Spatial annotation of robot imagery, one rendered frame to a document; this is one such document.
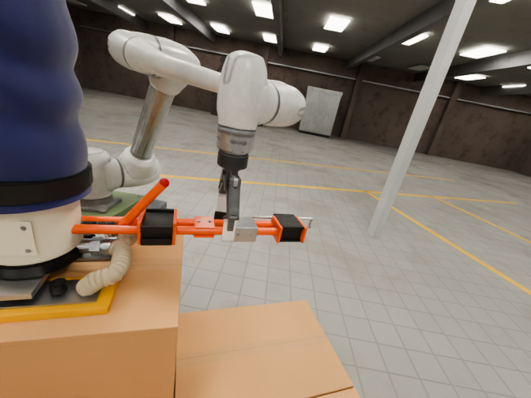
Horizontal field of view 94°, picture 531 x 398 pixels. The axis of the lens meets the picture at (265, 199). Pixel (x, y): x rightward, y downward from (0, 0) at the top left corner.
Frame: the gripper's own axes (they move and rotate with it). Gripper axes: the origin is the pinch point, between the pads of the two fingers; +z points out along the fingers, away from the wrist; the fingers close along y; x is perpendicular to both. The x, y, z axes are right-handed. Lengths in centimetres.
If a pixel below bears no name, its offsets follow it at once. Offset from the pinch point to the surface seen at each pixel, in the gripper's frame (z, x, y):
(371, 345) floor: 107, 117, -26
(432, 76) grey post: -83, 226, -165
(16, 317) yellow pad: 11.9, -39.3, 15.7
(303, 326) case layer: 53, 41, -6
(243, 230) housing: -0.5, 4.5, 4.2
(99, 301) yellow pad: 11.3, -26.5, 13.7
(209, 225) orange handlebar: -1.1, -4.5, 3.1
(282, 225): -2.0, 15.4, 4.0
